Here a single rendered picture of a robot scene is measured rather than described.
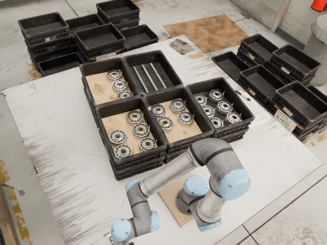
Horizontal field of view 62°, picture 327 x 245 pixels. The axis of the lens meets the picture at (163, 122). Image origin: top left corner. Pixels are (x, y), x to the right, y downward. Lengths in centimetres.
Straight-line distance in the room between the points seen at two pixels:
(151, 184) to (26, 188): 156
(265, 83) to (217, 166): 206
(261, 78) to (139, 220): 219
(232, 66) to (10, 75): 243
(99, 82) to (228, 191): 127
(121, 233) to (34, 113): 117
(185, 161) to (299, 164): 110
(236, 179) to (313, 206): 189
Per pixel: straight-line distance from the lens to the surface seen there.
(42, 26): 318
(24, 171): 260
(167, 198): 156
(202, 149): 101
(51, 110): 199
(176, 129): 168
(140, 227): 112
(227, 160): 97
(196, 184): 137
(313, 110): 274
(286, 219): 261
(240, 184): 95
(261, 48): 341
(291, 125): 259
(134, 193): 116
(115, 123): 169
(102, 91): 187
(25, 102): 209
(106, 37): 295
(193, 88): 186
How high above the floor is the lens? 216
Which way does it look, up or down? 51 degrees down
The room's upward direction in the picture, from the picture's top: 9 degrees clockwise
